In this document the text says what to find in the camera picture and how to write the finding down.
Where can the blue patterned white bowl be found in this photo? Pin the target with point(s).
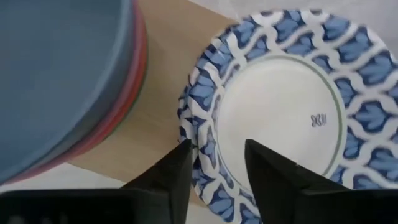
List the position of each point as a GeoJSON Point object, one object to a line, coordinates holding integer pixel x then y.
{"type": "Point", "coordinates": [183, 123]}
{"type": "Point", "coordinates": [280, 102]}

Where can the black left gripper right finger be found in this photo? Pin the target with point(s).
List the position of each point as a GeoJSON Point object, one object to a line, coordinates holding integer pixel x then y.
{"type": "Point", "coordinates": [311, 202]}

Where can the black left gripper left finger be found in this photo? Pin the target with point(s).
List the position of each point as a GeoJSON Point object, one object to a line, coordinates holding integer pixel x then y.
{"type": "Point", "coordinates": [93, 207]}

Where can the red plastic bowl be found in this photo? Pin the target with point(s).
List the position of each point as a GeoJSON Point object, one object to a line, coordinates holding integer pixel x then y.
{"type": "Point", "coordinates": [139, 68]}

